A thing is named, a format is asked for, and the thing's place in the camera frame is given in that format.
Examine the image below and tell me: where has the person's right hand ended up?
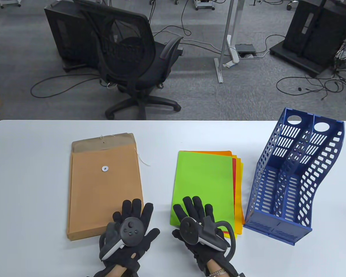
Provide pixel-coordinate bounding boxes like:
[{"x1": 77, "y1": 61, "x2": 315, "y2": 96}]
[{"x1": 172, "y1": 196, "x2": 238, "y2": 276}]

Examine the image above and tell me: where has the black floor cable loop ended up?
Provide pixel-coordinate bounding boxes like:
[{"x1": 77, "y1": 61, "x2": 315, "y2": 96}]
[{"x1": 31, "y1": 74, "x2": 102, "y2": 98}]

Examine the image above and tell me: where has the flat black floor box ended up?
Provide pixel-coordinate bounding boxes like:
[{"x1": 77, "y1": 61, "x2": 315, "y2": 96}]
[{"x1": 236, "y1": 44, "x2": 257, "y2": 55}]

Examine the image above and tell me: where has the black mesh office chair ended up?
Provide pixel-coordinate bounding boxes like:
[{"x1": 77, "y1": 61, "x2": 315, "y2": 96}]
[{"x1": 74, "y1": 0, "x2": 184, "y2": 120}]

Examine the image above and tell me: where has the tangle of black cables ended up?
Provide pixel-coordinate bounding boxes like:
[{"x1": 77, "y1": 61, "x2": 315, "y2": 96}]
[{"x1": 276, "y1": 29, "x2": 346, "y2": 117}]

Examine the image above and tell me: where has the black computer cabinet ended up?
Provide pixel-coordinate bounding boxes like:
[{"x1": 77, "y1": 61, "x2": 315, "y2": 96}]
[{"x1": 44, "y1": 0, "x2": 103, "y2": 72}]

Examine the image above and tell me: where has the black wheeled platform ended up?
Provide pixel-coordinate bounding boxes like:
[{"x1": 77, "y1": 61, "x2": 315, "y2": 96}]
[{"x1": 270, "y1": 40, "x2": 335, "y2": 78}]

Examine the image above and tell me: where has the white wheeled stand base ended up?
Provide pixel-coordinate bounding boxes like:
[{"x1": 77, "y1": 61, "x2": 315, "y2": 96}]
[{"x1": 194, "y1": 0, "x2": 216, "y2": 11}]

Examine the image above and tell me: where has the golden yellow cardstock sheet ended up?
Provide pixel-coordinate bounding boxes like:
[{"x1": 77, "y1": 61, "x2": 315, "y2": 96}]
[{"x1": 223, "y1": 157, "x2": 244, "y2": 238}]

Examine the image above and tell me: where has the lime green cardstock sheet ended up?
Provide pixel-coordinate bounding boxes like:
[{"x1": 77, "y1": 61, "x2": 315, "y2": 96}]
[{"x1": 170, "y1": 151, "x2": 236, "y2": 231}]

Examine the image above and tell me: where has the person's left forearm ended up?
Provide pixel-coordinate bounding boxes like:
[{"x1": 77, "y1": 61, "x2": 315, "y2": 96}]
[{"x1": 108, "y1": 265, "x2": 128, "y2": 277}]

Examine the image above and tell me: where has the person's right forearm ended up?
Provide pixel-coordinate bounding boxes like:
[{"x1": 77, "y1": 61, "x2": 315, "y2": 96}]
[{"x1": 206, "y1": 259, "x2": 228, "y2": 277}]

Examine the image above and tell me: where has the tall black equipment cabinet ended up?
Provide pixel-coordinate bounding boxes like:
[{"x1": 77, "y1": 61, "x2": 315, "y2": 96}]
[{"x1": 284, "y1": 0, "x2": 346, "y2": 67}]

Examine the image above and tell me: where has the white power strip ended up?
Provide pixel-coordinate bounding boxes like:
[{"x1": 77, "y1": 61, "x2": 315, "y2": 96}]
[{"x1": 223, "y1": 35, "x2": 240, "y2": 68}]

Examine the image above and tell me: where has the orange cardstock sheet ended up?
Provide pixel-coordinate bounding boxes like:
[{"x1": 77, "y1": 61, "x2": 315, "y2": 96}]
[{"x1": 179, "y1": 150, "x2": 245, "y2": 227}]

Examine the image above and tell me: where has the grey floor cable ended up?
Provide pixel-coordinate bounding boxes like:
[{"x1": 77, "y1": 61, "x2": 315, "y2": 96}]
[{"x1": 153, "y1": 25, "x2": 230, "y2": 55}]

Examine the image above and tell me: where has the blue plastic file holder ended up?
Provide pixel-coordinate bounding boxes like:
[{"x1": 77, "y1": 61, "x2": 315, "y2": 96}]
[{"x1": 243, "y1": 107, "x2": 345, "y2": 246}]

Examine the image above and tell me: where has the person's left hand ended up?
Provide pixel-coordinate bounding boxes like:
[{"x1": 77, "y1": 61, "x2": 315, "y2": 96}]
[{"x1": 99, "y1": 199, "x2": 161, "y2": 273}]

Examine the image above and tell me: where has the red cardstock sheet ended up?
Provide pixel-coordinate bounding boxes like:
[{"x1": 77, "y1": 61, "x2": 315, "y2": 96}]
[{"x1": 222, "y1": 157, "x2": 237, "y2": 235}]

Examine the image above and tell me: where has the metal desk leg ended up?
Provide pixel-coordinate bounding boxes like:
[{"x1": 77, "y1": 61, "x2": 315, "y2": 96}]
[{"x1": 214, "y1": 0, "x2": 245, "y2": 84}]

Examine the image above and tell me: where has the grey white tracking controller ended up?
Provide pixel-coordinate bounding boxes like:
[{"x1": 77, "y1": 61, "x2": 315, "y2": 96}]
[
  {"x1": 99, "y1": 217, "x2": 146, "y2": 260},
  {"x1": 180, "y1": 216, "x2": 237, "y2": 259}
]

